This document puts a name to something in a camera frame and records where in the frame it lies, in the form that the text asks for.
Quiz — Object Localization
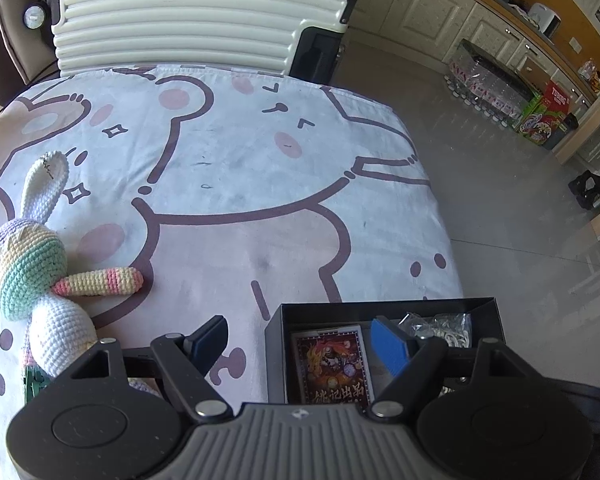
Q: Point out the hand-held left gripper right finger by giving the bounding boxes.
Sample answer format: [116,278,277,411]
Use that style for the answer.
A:
[365,316,536,421]

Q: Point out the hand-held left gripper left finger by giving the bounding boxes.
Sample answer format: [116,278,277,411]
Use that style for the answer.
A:
[67,315,236,423]

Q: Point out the clear plastic bag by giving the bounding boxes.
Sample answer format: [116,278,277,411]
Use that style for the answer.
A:
[397,312,473,391]

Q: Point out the red card pack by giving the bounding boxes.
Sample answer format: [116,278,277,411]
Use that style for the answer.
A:
[291,325,376,406]

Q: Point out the black box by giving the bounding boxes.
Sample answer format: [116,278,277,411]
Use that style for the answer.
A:
[265,297,508,406]

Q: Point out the printed blanket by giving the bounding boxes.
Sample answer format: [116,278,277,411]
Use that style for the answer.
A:
[0,62,465,480]

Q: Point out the green clips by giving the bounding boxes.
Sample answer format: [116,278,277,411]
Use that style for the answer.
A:
[24,365,51,403]

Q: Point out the crochet bunny doll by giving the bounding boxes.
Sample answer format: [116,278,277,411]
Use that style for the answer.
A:
[0,152,161,396]

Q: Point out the green carton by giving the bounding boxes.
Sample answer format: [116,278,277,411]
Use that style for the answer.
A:
[517,95,571,148]

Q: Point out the pack of water bottles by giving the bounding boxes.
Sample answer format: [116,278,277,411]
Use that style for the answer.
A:
[445,39,541,131]

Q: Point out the wooden panel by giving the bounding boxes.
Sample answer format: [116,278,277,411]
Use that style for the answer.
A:
[555,72,600,166]

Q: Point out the red carton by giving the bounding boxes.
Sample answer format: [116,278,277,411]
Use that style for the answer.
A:
[542,80,572,117]

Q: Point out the white suitcase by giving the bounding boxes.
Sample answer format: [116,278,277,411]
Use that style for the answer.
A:
[22,0,359,83]

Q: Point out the snack bag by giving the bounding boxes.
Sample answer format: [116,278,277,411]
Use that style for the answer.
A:
[580,57,600,91]

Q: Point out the cream kitchen cabinets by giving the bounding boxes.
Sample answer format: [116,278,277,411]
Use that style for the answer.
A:
[310,0,600,166]

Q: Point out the white countertop appliance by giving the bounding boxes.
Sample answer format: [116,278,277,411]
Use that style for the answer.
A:
[529,2,561,36]

